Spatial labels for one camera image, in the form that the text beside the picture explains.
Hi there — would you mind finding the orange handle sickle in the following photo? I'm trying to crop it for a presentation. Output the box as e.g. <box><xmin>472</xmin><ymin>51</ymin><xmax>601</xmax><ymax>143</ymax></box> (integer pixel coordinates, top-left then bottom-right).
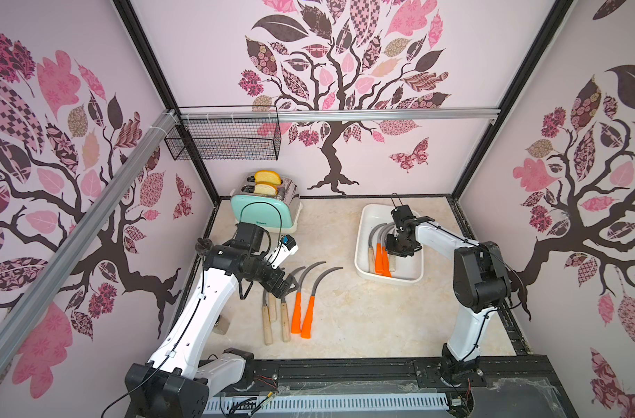
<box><xmin>300</xmin><ymin>266</ymin><xmax>343</xmax><ymax>340</ymax></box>
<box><xmin>375</xmin><ymin>223</ymin><xmax>392</xmax><ymax>277</ymax></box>
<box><xmin>378</xmin><ymin>223</ymin><xmax>394</xmax><ymax>277</ymax></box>
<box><xmin>291</xmin><ymin>261</ymin><xmax>326</xmax><ymax>336</ymax></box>

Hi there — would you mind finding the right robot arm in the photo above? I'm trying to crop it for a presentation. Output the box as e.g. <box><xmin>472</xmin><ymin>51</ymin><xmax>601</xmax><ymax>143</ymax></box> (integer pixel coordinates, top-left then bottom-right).
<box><xmin>385</xmin><ymin>205</ymin><xmax>512</xmax><ymax>386</ymax></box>

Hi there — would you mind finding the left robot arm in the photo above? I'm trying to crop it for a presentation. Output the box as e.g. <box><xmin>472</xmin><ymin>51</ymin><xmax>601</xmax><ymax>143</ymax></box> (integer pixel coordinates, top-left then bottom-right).
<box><xmin>124</xmin><ymin>222</ymin><xmax>298</xmax><ymax>417</ymax></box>

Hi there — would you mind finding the white storage box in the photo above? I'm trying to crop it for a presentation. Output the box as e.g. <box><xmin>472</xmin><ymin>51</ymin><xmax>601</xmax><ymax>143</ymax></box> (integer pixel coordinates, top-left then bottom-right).
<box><xmin>354</xmin><ymin>204</ymin><xmax>424</xmax><ymax>286</ymax></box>

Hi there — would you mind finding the mint green toaster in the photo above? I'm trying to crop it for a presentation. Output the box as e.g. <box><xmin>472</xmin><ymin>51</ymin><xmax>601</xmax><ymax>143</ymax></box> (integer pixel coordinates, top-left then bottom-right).
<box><xmin>230</xmin><ymin>174</ymin><xmax>303</xmax><ymax>233</ymax></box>

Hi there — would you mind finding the small jar with black lid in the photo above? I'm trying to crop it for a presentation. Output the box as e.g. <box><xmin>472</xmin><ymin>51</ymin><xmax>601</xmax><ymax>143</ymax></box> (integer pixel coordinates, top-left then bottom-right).
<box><xmin>212</xmin><ymin>315</ymin><xmax>230</xmax><ymax>335</ymax></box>

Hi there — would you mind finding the pale bread slice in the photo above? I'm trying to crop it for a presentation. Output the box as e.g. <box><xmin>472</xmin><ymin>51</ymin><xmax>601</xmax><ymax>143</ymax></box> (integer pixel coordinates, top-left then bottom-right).
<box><xmin>253</xmin><ymin>182</ymin><xmax>278</xmax><ymax>197</ymax></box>

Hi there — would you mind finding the yellow bread slice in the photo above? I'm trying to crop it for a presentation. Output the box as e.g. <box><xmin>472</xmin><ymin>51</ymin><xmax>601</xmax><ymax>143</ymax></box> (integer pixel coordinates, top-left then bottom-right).
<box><xmin>254</xmin><ymin>170</ymin><xmax>283</xmax><ymax>186</ymax></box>

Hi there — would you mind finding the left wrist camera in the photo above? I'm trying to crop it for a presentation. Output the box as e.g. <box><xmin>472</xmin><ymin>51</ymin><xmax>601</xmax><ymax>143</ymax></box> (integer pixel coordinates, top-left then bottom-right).
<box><xmin>270</xmin><ymin>235</ymin><xmax>298</xmax><ymax>268</ymax></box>

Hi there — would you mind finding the aluminium rail back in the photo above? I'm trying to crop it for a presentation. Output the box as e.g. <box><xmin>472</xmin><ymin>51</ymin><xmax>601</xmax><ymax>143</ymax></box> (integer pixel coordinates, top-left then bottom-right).
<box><xmin>181</xmin><ymin>106</ymin><xmax>500</xmax><ymax>123</ymax></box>

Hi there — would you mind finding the aluminium rail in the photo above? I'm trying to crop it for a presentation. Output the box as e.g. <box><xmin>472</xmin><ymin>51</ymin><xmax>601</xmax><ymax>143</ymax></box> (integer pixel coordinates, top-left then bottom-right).
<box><xmin>181</xmin><ymin>106</ymin><xmax>500</xmax><ymax>123</ymax></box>
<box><xmin>0</xmin><ymin>110</ymin><xmax>178</xmax><ymax>398</ymax></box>

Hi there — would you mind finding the white cable duct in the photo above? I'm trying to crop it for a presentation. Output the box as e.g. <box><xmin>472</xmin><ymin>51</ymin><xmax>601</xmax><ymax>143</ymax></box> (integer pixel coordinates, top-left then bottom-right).
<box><xmin>202</xmin><ymin>393</ymin><xmax>450</xmax><ymax>417</ymax></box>

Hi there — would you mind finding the black wire basket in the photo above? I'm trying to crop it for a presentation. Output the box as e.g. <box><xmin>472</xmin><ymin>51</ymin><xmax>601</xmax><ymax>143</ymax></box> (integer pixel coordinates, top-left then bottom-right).
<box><xmin>165</xmin><ymin>104</ymin><xmax>282</xmax><ymax>161</ymax></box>

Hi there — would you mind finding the aluminium rail left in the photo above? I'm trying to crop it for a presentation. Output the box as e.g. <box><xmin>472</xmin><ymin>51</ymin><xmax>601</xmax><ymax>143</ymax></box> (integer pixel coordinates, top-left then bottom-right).
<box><xmin>0</xmin><ymin>110</ymin><xmax>178</xmax><ymax>398</ymax></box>

